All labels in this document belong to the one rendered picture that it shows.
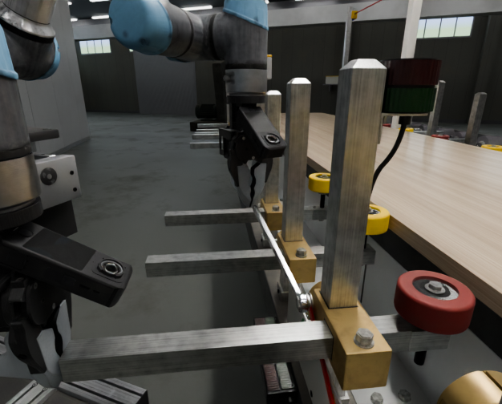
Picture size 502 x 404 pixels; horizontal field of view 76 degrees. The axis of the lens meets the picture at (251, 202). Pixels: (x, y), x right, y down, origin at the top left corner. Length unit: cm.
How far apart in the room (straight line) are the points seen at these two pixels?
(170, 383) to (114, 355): 114
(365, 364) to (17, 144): 38
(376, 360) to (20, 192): 37
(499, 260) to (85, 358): 53
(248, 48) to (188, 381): 128
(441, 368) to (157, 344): 46
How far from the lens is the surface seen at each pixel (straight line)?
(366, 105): 35
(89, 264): 35
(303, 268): 60
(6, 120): 32
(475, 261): 54
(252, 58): 59
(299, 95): 59
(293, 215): 63
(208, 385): 150
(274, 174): 86
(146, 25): 50
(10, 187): 33
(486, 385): 24
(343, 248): 39
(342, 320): 41
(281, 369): 58
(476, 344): 58
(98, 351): 41
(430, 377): 69
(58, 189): 75
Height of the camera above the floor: 112
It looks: 19 degrees down
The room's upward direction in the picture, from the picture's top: straight up
